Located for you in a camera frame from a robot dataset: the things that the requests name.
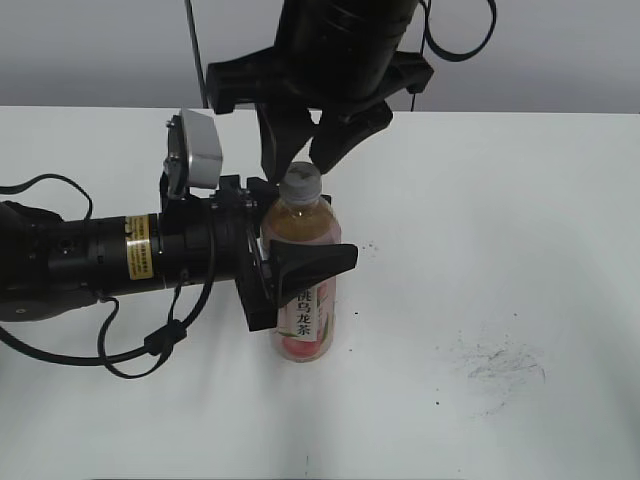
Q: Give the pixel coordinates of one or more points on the peach oolong tea bottle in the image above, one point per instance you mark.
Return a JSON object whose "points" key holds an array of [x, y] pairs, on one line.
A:
{"points": [[305, 326]]}

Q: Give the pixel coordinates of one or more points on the white bottle cap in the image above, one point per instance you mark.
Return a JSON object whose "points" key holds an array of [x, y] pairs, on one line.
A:
{"points": [[301, 185]]}

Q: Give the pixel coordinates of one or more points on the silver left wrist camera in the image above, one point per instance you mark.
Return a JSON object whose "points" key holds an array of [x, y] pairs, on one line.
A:
{"points": [[194, 153]]}

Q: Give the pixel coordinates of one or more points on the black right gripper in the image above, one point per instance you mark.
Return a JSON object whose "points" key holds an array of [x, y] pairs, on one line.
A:
{"points": [[283, 99]]}

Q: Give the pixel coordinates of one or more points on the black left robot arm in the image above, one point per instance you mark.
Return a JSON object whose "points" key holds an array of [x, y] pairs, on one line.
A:
{"points": [[50, 266]]}

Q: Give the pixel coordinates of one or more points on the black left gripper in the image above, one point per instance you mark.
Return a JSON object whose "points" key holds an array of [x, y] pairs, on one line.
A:
{"points": [[204, 240]]}

